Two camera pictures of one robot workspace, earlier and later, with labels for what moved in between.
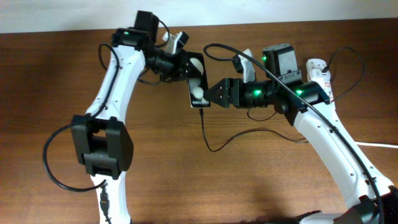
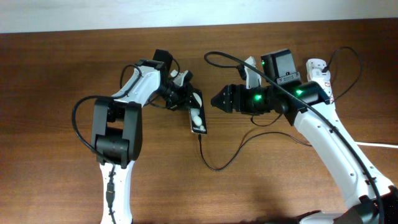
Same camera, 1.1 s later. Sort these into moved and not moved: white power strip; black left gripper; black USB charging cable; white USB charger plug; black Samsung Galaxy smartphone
Moved: black left gripper; black Samsung Galaxy smartphone; black USB charging cable
Not moved: white power strip; white USB charger plug
